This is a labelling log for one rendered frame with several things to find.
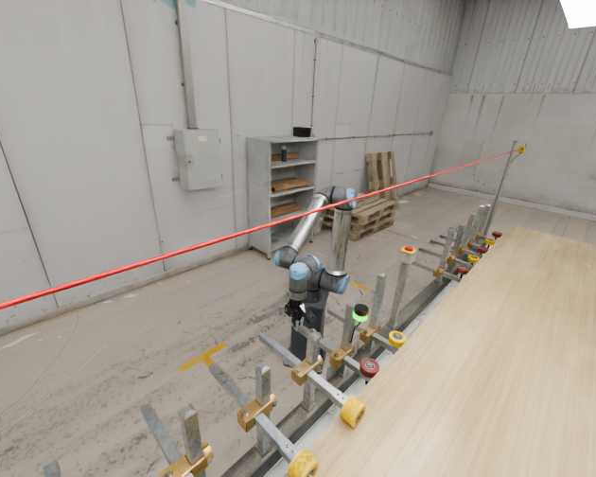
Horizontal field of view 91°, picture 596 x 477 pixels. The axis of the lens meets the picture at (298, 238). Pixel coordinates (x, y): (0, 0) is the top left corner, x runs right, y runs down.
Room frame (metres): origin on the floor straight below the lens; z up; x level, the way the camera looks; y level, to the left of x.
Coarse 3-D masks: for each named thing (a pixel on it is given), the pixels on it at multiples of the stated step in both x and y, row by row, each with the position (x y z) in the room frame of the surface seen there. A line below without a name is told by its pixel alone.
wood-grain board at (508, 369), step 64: (512, 256) 2.06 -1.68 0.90; (576, 256) 2.12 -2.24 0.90; (448, 320) 1.25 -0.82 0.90; (512, 320) 1.27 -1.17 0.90; (576, 320) 1.30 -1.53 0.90; (384, 384) 0.83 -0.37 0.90; (448, 384) 0.84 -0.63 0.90; (512, 384) 0.86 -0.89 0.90; (576, 384) 0.87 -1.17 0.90; (320, 448) 0.58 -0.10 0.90; (384, 448) 0.59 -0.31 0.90; (448, 448) 0.60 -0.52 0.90; (512, 448) 0.61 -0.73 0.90; (576, 448) 0.62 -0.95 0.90
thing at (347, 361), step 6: (300, 330) 1.18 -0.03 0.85; (306, 330) 1.16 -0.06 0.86; (306, 336) 1.15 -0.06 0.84; (324, 342) 1.09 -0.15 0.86; (324, 348) 1.07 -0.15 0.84; (330, 348) 1.05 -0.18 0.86; (336, 348) 1.05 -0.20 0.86; (342, 360) 0.99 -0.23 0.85; (348, 360) 0.99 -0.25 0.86; (354, 360) 0.99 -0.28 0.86; (348, 366) 0.97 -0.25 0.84; (354, 366) 0.95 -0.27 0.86; (366, 378) 0.91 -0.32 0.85
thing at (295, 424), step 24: (480, 240) 2.84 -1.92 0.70; (456, 264) 2.28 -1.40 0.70; (432, 288) 1.87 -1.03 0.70; (408, 312) 1.56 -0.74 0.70; (384, 336) 1.33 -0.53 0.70; (360, 360) 1.14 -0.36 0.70; (336, 384) 0.99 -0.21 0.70; (312, 408) 0.86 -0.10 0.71; (288, 432) 0.76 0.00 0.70; (264, 456) 0.66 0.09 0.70
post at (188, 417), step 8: (184, 408) 0.51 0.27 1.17; (192, 408) 0.51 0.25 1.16; (184, 416) 0.49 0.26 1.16; (192, 416) 0.50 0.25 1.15; (184, 424) 0.48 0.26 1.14; (192, 424) 0.49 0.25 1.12; (184, 432) 0.48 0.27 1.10; (192, 432) 0.49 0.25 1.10; (184, 440) 0.49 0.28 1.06; (192, 440) 0.49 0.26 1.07; (200, 440) 0.50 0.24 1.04; (184, 448) 0.50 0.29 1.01; (192, 448) 0.49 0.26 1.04; (200, 448) 0.50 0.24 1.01; (192, 456) 0.48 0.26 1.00; (200, 456) 0.50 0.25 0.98; (192, 464) 0.48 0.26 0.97
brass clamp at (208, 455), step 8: (208, 448) 0.53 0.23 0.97; (184, 456) 0.50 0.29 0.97; (208, 456) 0.51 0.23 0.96; (176, 464) 0.48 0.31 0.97; (184, 464) 0.48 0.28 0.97; (200, 464) 0.49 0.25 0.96; (176, 472) 0.46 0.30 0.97; (184, 472) 0.46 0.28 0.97; (192, 472) 0.47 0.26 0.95; (200, 472) 0.49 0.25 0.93
